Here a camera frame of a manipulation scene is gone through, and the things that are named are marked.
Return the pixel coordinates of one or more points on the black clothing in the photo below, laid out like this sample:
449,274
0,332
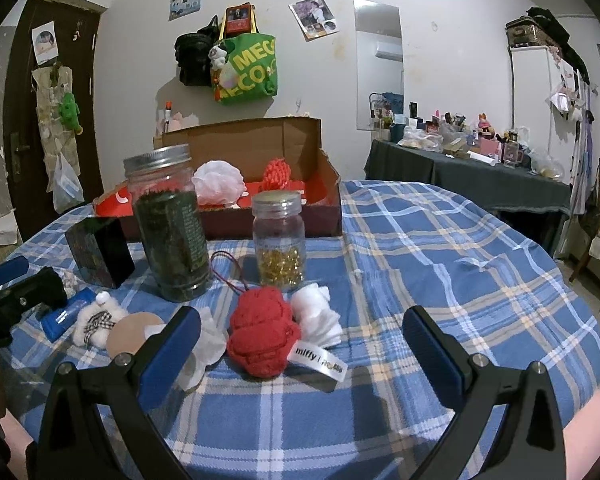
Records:
560,30

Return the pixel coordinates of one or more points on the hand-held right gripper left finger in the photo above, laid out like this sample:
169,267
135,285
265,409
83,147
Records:
165,360

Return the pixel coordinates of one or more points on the black bag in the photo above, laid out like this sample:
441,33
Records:
192,60

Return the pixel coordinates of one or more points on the red knitted ball with ribbon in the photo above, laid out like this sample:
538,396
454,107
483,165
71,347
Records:
260,330

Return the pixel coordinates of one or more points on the row of cosmetics bottles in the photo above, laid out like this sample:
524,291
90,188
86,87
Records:
455,137

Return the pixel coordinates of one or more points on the blue plaid blanket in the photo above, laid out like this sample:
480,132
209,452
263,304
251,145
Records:
430,270

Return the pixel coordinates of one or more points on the hanging clothes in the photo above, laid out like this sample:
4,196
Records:
582,150

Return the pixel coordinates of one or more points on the patterned storage case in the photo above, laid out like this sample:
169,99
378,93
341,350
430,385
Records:
522,32

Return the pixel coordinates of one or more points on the black and white plush toy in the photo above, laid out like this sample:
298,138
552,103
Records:
219,55

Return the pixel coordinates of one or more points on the dark wooden door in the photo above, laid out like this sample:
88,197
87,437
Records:
22,110

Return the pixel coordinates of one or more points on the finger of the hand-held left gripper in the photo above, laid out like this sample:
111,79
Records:
35,292
5,269

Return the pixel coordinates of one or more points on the hanging fabric organizer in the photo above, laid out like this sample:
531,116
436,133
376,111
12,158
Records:
47,105

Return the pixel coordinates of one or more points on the large glass jar green leaves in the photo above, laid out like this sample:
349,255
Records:
170,240

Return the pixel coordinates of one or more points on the green tote bag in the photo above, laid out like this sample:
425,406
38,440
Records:
250,70

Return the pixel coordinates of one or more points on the white mesh bath pouf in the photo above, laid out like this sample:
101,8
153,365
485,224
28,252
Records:
217,180

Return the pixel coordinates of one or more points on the photo wall poster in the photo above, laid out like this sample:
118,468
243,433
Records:
312,17

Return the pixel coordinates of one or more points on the side table dark green cloth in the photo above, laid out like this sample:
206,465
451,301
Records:
480,180

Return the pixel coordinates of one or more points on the blue wall poster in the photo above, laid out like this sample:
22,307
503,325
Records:
185,0

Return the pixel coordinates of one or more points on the small glass jar gold pins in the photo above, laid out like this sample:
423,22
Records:
278,240

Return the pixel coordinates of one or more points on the clear plastic bag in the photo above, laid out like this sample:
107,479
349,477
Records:
69,185

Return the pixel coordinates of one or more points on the red framed picture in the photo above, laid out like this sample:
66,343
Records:
239,17

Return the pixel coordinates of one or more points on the wall mirror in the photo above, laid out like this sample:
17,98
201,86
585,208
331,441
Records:
377,60

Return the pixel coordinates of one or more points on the white and brown plush toy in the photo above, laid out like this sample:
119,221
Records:
92,327

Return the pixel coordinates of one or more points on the photo print on door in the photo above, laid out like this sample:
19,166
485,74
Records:
45,42

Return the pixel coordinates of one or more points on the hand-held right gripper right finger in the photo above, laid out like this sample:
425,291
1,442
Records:
432,355

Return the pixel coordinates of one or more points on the beige powder puff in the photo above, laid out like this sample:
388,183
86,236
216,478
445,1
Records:
130,335

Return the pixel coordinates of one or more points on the white wardrobe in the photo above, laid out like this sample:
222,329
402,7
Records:
530,95

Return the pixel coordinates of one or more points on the brown cardboard box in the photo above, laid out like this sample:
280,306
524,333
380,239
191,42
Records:
240,145

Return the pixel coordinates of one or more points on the mop stick orange cap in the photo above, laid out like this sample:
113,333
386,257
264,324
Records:
167,115

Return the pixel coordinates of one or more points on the green plush toy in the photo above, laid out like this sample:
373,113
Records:
70,112

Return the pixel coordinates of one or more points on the red knitted pouch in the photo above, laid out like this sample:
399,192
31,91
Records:
280,175

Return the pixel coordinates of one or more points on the floral tin box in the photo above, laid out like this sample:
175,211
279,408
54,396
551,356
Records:
100,255

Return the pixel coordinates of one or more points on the blue cloth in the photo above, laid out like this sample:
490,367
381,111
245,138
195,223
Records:
62,317

